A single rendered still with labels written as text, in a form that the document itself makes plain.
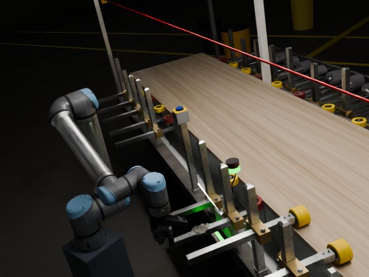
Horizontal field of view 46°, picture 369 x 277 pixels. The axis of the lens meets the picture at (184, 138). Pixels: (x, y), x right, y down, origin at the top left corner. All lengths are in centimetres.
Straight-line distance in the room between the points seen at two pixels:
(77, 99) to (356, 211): 136
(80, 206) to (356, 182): 138
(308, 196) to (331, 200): 10
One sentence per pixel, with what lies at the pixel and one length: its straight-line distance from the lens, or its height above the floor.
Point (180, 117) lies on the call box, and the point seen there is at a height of 119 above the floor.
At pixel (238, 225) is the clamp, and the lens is 198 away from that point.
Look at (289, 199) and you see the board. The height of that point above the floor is 90.
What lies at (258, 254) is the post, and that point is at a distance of 187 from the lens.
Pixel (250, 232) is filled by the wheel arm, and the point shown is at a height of 96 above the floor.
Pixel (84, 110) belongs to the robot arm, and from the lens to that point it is 218.
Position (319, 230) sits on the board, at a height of 90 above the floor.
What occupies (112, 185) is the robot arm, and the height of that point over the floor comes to 118.
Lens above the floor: 206
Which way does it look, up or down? 25 degrees down
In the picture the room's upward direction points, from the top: 12 degrees counter-clockwise
